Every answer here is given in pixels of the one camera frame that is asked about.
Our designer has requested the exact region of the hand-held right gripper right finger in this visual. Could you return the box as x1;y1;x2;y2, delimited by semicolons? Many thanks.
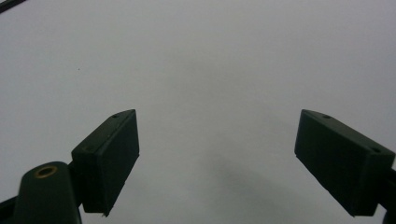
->
293;108;396;217

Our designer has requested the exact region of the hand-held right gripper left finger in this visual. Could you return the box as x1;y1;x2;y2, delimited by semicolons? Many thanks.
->
70;108;141;217

